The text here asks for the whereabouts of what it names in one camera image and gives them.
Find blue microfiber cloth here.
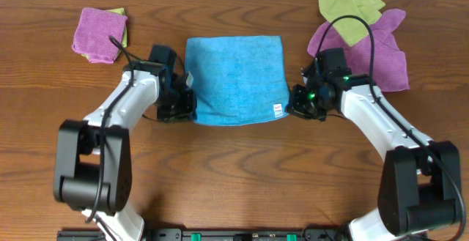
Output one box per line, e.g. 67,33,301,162
185,35,289,126

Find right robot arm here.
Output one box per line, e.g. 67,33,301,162
286,48,465,240

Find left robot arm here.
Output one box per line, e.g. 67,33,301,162
53,45,196,240

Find purple unfolded cloth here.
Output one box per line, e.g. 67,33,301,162
307,9,410,92

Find green unfolded cloth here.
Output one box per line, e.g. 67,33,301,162
318,0,385,47

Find purple folded cloth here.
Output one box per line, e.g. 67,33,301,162
71,7,128,64

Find green folded cloth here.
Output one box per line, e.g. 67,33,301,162
81,7,128,60

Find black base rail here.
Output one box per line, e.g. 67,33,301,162
56,228,352,241

